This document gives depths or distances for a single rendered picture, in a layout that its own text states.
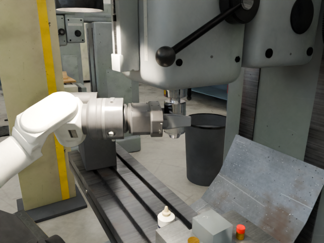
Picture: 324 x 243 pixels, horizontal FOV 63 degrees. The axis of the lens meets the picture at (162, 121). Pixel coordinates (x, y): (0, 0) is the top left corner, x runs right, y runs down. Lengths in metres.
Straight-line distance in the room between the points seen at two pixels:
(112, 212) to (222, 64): 0.53
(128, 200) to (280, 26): 0.63
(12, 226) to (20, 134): 0.97
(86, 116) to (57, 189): 2.01
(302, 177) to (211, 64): 0.46
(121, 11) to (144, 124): 0.21
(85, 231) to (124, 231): 1.50
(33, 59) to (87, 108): 1.67
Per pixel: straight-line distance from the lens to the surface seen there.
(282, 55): 0.59
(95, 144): 1.03
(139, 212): 0.82
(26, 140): 0.54
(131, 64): 0.49
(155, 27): 0.44
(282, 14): 0.58
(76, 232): 2.26
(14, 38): 2.19
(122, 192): 0.91
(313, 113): 0.79
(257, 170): 0.90
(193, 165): 2.65
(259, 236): 0.67
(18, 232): 1.44
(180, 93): 0.55
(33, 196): 2.52
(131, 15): 0.49
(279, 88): 0.84
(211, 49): 0.48
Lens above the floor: 1.40
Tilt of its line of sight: 18 degrees down
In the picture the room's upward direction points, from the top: straight up
